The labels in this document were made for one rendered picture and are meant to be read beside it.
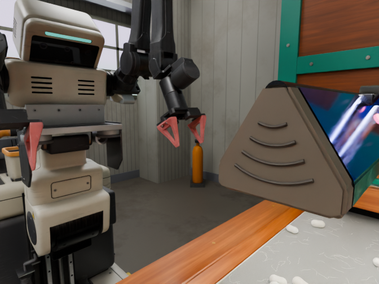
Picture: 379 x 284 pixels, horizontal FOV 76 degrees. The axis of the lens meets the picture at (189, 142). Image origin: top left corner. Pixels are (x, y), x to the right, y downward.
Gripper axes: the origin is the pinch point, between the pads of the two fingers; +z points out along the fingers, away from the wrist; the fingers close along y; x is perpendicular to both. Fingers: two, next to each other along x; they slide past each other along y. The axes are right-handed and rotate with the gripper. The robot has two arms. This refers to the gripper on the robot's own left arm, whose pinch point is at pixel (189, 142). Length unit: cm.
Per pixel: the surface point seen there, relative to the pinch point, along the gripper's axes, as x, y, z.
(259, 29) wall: 50, 221, -135
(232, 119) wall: 129, 221, -56
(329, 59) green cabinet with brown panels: -31, 43, -13
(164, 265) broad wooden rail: 0.7, -18.5, 25.6
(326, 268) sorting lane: -19.2, 8.3, 38.5
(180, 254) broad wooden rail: 1.0, -13.5, 25.5
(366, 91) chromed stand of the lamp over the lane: -42.8, -12.7, 8.4
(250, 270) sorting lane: -8.9, -4.3, 33.3
